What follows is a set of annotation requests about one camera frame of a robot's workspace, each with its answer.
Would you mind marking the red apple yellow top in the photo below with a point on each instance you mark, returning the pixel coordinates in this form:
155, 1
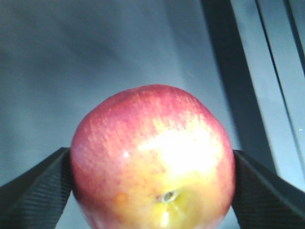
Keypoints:
152, 157

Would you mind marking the black produce stand frame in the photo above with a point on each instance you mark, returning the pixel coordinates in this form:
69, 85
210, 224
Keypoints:
238, 85

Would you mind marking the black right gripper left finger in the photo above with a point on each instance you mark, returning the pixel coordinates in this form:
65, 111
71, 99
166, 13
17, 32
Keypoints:
37, 198

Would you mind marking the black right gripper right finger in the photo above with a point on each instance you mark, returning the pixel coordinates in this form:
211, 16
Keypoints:
263, 200

